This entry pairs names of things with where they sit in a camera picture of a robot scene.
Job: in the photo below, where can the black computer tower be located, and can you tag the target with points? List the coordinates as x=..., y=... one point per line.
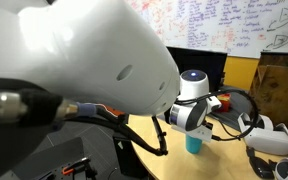
x=127, y=160

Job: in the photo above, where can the white VR headset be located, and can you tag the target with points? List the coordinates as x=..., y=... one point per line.
x=270, y=141

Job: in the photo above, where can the black computer monitor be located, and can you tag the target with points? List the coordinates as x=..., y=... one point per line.
x=214, y=66

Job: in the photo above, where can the whiteboard with handwriting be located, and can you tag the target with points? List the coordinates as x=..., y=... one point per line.
x=234, y=20

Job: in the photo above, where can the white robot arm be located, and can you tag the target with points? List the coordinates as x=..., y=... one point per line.
x=84, y=50

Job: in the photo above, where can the teal plastic cup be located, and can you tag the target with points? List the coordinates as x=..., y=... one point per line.
x=193, y=146

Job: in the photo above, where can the brown wooden box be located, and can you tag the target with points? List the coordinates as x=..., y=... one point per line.
x=277, y=90

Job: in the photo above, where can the colourful toy blocks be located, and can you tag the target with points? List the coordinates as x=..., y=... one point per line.
x=224, y=102

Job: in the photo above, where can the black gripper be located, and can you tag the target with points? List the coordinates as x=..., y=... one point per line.
x=208, y=125

